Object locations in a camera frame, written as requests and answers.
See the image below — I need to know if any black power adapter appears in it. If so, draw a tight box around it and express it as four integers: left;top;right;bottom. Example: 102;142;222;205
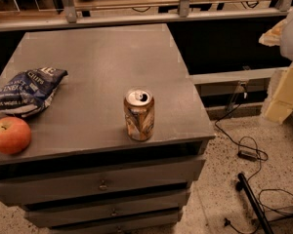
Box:
237;150;258;162

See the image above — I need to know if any blue chips bag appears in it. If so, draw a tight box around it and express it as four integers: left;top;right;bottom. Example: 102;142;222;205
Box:
0;67;68;118

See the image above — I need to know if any orange soda can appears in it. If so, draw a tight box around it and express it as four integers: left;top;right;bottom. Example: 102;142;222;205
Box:
124;88;154;141

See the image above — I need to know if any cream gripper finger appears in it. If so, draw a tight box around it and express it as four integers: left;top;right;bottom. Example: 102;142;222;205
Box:
259;19;286;47
263;65;293;124

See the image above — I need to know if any black stand leg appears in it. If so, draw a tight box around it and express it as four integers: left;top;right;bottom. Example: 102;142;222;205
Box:
236;173;274;234

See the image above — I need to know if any red apple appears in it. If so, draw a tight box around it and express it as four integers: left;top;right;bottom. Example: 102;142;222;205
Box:
0;117;31;154

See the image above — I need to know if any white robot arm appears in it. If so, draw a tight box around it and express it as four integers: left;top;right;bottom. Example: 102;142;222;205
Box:
259;8;293;124

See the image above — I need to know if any middle drawer knob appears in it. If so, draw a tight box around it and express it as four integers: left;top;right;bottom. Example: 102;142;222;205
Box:
110;209;118;216

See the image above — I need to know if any top drawer knob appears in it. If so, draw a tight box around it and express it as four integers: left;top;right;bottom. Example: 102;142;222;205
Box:
99;179;108;191

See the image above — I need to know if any grey drawer cabinet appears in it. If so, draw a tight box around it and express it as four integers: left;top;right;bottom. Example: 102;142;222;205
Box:
0;24;214;234

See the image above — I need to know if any low metal shelf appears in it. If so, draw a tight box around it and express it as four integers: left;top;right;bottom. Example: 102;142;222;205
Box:
190;67;284;111

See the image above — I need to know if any drawer knob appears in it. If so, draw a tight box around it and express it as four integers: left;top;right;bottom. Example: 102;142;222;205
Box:
110;209;118;216
99;179;108;191

